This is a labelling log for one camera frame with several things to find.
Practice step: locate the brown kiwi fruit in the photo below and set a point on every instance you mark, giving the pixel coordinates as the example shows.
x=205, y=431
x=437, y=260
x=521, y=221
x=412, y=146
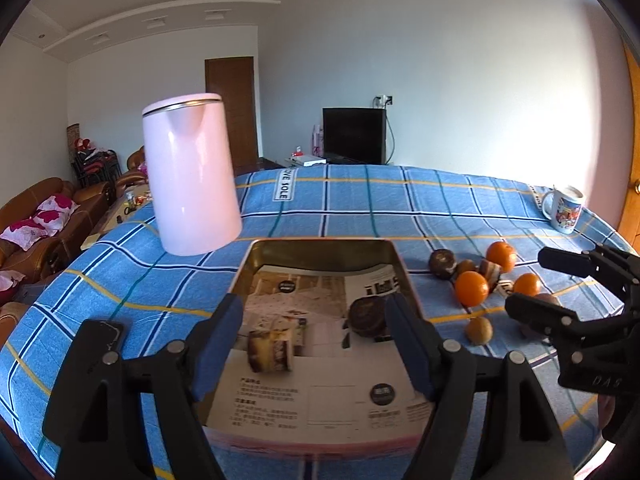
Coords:
x=479, y=331

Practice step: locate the brown leather armchair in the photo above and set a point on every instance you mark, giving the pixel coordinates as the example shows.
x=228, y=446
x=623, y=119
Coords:
x=134, y=175

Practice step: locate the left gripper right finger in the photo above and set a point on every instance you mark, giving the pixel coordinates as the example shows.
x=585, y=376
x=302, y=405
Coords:
x=520, y=439

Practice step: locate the dark brown passion fruit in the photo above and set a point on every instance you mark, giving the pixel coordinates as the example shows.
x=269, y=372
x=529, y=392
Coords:
x=442, y=264

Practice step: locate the red white patterned cushion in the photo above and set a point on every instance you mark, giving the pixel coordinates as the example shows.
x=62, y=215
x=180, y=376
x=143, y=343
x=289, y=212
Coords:
x=50, y=218

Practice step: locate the blue plaid tablecloth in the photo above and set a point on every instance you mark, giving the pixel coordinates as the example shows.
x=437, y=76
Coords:
x=128, y=278

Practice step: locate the brown leather sofa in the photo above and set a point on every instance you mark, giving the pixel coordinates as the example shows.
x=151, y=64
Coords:
x=49, y=255

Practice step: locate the orange mandarin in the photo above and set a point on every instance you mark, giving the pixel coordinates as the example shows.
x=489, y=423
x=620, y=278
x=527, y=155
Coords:
x=527, y=284
x=471, y=289
x=503, y=254

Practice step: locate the brown wooden door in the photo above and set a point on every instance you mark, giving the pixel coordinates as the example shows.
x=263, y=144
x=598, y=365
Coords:
x=234, y=80

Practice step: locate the dark round fruit in tin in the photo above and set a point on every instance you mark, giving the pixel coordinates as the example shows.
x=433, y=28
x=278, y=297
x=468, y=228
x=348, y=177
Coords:
x=366, y=316

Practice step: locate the pink metal tin box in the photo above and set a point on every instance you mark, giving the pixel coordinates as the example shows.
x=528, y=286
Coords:
x=347, y=396

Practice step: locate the white electric kettle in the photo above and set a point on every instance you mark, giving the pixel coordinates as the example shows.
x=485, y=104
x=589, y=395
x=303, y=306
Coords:
x=190, y=172

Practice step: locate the colourful printed white mug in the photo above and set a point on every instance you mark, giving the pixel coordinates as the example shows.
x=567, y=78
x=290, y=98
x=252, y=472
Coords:
x=562, y=207

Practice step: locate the black television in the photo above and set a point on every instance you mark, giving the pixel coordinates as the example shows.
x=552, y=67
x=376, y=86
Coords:
x=354, y=135

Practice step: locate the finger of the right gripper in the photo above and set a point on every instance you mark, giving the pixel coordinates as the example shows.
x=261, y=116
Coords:
x=543, y=318
x=570, y=263

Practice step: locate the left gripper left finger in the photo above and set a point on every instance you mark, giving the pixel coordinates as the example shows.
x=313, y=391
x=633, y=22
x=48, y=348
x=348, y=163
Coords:
x=94, y=414

